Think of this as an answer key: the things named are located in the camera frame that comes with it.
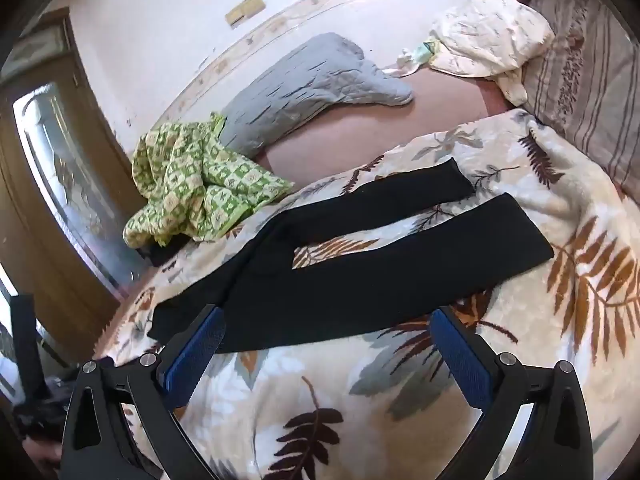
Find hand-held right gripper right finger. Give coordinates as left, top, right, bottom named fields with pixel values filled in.
left=429, top=307, right=594, bottom=480

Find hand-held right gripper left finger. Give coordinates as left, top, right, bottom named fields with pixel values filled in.
left=60, top=304, right=227, bottom=480

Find black pants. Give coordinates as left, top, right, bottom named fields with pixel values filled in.
left=147, top=157, right=555, bottom=354

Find leaf print blanket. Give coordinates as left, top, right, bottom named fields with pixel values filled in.
left=97, top=108, right=640, bottom=480

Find black upright object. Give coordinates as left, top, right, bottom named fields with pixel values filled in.
left=9, top=294, right=48, bottom=403

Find green checkered cloth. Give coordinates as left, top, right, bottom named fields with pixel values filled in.
left=123, top=112, right=295, bottom=249

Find wooden wardrobe with mirror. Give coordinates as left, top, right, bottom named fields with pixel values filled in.
left=0, top=7, right=151, bottom=366

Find brown bed sheet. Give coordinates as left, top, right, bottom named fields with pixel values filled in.
left=255, top=66, right=516, bottom=181

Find grey quilted pillow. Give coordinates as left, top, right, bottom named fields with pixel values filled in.
left=218, top=32, right=415, bottom=157

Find striped pillow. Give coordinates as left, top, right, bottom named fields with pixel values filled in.
left=520, top=0, right=640, bottom=201

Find small pale green cloth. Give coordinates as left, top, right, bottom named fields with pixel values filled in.
left=384, top=40, right=447, bottom=79

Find crumpled cream floral cloth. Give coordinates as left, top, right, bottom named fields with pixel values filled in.
left=429, top=0, right=556, bottom=107

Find wooden wall plaque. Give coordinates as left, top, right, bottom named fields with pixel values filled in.
left=225, top=0, right=266, bottom=26

